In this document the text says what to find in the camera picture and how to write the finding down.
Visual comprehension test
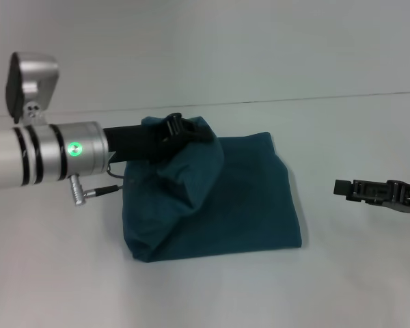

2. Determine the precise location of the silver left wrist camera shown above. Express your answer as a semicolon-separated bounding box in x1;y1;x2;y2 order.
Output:
5;51;60;126

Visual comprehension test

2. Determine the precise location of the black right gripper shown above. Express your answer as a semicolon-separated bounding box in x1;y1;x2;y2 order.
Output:
333;178;410;215

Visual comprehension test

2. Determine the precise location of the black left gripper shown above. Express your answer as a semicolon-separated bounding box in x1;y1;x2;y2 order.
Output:
102;112;215;164

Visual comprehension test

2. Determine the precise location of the thin left gripper cable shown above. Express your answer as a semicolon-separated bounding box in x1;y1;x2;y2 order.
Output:
70;160;129;208

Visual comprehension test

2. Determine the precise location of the teal blue printed t-shirt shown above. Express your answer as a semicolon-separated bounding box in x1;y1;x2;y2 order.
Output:
120;115;303;264

